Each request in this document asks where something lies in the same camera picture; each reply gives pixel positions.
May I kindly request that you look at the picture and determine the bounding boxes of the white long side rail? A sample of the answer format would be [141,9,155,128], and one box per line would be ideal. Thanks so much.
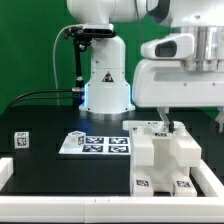
[173,125,202,167]
[130,126,154,167]

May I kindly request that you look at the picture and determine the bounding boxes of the black base cables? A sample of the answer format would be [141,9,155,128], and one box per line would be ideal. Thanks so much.
[6,87,84,111]

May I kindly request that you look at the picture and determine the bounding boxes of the white long side rail back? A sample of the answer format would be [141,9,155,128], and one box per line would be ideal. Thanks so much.
[173,125,202,167]

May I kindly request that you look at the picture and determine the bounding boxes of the grey camera cable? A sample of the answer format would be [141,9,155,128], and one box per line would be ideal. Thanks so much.
[52,24,81,106]

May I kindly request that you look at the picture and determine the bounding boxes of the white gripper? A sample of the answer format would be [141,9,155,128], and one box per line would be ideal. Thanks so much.
[132,59,224,133]

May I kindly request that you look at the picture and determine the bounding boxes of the white front fence rail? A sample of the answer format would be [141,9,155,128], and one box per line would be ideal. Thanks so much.
[0,196,224,224]

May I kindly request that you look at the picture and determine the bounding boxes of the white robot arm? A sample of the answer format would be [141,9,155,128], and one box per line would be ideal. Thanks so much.
[66,0,224,129]

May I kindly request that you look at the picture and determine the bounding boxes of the white left fence block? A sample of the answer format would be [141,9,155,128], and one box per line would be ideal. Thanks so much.
[0,158,13,191]

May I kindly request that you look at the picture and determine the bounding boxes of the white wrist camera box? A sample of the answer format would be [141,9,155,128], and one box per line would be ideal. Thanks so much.
[141,33,194,60]

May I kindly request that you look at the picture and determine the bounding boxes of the white chair seat block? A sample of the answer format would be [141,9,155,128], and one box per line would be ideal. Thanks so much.
[130,134,189,197]

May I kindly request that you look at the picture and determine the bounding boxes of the white long side rail front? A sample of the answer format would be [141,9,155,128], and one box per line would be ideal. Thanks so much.
[130,126,154,167]

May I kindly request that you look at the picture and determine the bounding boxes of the white right fence rail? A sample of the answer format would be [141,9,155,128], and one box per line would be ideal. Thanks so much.
[191,160,224,198]

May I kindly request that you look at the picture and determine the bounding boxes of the white flat back panel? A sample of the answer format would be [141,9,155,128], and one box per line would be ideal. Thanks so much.
[59,136,131,155]

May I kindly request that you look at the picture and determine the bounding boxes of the white fence rail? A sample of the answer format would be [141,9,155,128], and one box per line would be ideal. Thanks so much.
[191,160,224,198]
[0,196,224,224]

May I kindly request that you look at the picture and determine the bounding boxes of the black camera on stand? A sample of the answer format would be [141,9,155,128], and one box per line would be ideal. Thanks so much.
[64,25,116,88]

